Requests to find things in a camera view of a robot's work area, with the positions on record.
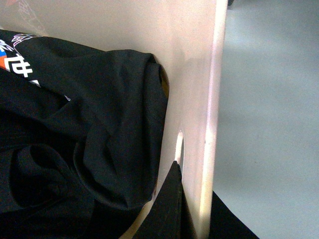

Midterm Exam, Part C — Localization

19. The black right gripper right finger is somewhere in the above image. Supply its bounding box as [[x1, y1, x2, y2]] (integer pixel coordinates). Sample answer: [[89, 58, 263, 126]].
[[208, 192, 259, 239]]

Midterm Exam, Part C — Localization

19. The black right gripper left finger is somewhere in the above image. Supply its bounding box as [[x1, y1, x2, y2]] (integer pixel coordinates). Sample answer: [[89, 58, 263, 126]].
[[133, 161, 183, 239]]

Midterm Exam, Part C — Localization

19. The beige plastic laundry hamper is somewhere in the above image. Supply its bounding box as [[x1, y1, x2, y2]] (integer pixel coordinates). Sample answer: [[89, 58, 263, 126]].
[[0, 0, 227, 239]]

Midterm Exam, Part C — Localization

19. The black printed t-shirt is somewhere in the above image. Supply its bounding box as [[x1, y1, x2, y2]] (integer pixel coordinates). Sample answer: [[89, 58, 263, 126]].
[[0, 30, 167, 239]]

